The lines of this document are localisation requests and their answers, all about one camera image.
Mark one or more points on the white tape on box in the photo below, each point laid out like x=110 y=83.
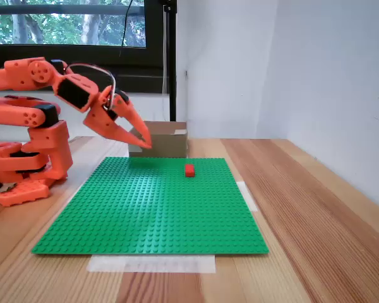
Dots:
x=135 y=151

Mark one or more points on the cardboard box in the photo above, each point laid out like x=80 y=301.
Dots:
x=167 y=145

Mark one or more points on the red lego block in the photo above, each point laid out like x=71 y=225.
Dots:
x=189 y=171

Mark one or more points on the green lego baseplate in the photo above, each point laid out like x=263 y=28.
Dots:
x=129 y=214

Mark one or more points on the black framed window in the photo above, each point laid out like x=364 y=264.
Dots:
x=66 y=60

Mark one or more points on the translucent masking tape strip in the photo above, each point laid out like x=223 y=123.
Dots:
x=251 y=199
x=151 y=264

